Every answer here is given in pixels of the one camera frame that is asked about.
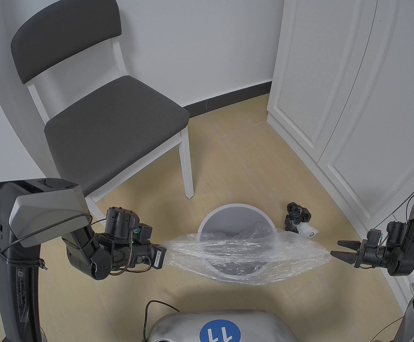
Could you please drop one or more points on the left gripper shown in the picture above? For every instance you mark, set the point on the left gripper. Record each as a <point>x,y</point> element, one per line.
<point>146,257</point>

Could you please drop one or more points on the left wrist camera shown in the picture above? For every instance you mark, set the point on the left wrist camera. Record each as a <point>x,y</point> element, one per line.
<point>143,233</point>

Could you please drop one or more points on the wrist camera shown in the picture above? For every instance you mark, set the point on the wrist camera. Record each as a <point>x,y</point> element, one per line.
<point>143,233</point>
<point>374,239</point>

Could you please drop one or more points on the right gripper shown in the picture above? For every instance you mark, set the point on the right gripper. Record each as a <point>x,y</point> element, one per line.
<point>371,257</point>

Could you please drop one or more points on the clear plastic bag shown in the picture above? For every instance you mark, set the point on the clear plastic bag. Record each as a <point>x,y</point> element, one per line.
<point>264,258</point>

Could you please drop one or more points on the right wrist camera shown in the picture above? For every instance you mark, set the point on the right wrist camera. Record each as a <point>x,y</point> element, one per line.
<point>374,239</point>

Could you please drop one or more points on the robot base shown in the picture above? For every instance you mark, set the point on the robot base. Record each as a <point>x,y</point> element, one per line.
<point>221,326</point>

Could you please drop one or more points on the white printed wrapper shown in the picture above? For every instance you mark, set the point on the white printed wrapper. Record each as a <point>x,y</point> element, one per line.
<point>308,232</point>

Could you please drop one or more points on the black plastic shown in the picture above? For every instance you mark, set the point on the black plastic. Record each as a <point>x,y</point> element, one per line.
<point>296,214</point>

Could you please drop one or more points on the grey and white chair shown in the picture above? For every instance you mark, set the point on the grey and white chair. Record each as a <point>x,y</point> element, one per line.
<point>114,134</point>

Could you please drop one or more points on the white wardrobe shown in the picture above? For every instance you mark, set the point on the white wardrobe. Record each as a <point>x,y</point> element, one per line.
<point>335,84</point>

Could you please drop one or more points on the white trash bin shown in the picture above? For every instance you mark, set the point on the white trash bin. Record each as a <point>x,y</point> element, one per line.
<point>235,221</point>

